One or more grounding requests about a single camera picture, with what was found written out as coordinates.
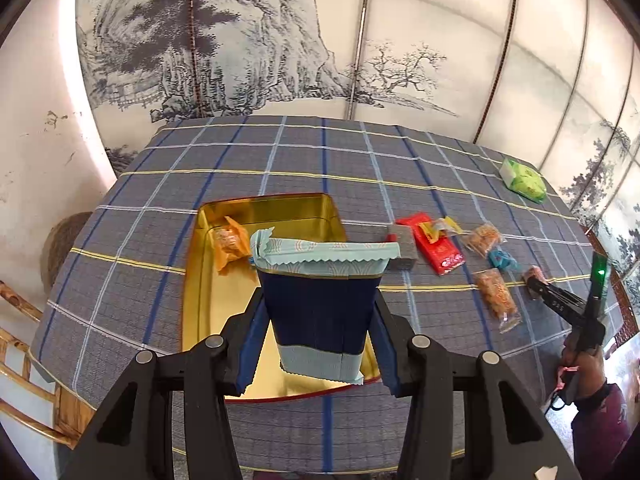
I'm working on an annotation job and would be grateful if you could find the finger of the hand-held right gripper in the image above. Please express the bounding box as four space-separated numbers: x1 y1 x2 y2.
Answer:
537 294 586 322
527 278 593 305

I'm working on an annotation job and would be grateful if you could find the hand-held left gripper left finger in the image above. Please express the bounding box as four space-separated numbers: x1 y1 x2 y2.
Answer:
60 287 273 480

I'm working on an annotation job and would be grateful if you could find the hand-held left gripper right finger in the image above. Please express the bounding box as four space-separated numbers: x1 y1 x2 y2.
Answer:
371 290 583 480

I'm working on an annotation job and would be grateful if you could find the small pinkish snack packet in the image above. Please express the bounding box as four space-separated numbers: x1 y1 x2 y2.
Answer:
522 266 546 301

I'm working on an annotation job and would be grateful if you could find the gold metal tin box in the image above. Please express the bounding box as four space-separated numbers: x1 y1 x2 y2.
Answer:
181 193 382 403

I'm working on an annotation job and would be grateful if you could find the long clear crisp packet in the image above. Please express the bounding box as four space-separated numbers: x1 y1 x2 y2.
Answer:
474 268 522 334

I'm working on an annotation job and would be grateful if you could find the blue candy wrapper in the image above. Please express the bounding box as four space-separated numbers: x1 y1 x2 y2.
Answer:
487 247 519 272

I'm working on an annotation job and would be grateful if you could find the navy and teal snack packet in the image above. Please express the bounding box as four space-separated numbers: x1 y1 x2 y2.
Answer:
250 227 401 386

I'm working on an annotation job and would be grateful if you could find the square clear crisp packet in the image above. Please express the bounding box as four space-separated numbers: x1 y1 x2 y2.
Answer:
462 223 503 254

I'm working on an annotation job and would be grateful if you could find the grey block snack packet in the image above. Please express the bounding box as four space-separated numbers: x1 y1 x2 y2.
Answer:
386 224 420 271

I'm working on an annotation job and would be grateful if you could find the red snack packet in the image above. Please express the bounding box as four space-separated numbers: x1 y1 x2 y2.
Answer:
396 213 466 276

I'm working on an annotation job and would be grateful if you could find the yellow snack packet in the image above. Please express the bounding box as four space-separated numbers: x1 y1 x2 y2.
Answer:
419 216 464 244

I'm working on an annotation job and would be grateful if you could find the person's right forearm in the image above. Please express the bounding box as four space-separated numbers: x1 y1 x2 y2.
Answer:
570 385 635 480

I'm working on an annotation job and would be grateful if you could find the person's right hand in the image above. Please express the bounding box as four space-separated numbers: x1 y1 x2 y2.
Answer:
559 335 609 402

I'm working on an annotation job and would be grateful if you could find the orange snack packet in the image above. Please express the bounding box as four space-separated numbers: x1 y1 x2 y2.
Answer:
215 216 252 276

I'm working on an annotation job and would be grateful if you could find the green tissue pack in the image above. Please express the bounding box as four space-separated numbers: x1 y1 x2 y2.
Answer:
500 158 547 204

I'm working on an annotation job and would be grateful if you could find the plaid grey tablecloth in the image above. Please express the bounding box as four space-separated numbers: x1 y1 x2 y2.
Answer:
27 115 618 476

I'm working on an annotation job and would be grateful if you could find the round woven basket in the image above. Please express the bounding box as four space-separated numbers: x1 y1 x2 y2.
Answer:
41 212 94 297

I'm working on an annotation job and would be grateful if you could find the bamboo chair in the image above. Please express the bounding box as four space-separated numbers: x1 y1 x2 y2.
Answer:
0 280 97 452

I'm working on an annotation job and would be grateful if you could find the ink landscape folding screen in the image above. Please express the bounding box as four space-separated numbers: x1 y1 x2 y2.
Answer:
75 0 640 356

